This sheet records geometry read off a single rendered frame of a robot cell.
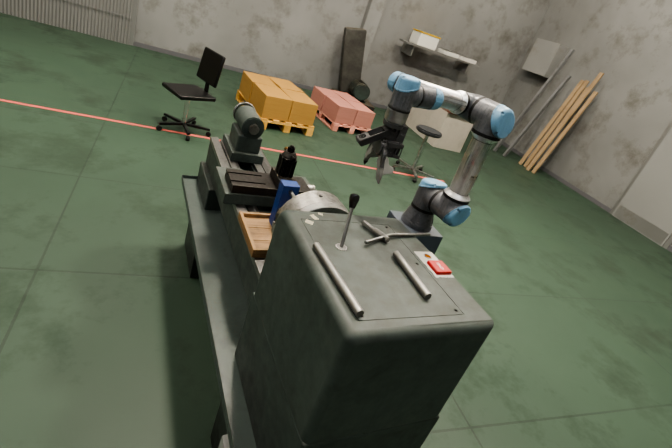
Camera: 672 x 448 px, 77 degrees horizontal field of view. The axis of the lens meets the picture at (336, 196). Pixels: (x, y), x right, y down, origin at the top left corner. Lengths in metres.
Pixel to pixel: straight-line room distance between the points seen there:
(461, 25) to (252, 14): 4.64
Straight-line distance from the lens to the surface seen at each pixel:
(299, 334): 1.25
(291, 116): 6.15
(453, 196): 1.82
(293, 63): 9.21
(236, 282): 2.18
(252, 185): 2.13
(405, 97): 1.38
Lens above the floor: 1.90
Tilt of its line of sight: 24 degrees down
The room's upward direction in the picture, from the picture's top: 20 degrees clockwise
